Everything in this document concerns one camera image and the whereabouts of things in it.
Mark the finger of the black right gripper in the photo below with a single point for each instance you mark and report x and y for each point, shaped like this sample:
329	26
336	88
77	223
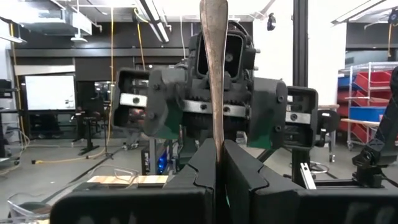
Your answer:
164	99
267	112

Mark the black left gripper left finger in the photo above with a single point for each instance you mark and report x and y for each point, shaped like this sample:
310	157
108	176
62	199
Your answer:
202	180

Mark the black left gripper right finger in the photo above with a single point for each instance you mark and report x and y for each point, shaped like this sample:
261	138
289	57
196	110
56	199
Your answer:
245	186

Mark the dark metal fork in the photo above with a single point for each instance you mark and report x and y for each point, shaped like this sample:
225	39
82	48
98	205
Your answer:
214	62

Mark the computer with purple lights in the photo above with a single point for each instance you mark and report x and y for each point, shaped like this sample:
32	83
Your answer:
160	161

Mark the black office chair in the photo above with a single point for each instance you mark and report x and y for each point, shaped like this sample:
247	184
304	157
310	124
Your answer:
328	121

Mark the long ceiling light fixture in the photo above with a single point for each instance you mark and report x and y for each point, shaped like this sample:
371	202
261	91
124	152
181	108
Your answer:
155	18

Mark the black desk stand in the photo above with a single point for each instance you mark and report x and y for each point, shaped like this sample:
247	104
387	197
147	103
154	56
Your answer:
88	137

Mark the metal rack with red bins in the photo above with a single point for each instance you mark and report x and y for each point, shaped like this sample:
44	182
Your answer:
373	77

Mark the white board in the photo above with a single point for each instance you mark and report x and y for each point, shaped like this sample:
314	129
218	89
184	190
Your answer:
49	91

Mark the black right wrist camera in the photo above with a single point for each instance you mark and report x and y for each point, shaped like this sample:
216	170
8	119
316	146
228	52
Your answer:
236	56

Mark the small grey bracket plate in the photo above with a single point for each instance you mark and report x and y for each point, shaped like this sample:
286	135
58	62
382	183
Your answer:
308	175

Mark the black vertical frame post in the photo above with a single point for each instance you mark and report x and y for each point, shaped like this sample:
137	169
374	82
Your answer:
300	46

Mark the black hanging camera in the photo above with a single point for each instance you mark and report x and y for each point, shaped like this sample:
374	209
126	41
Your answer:
271	21

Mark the grey ceiling duct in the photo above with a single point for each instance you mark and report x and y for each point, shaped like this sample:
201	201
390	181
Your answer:
62	21

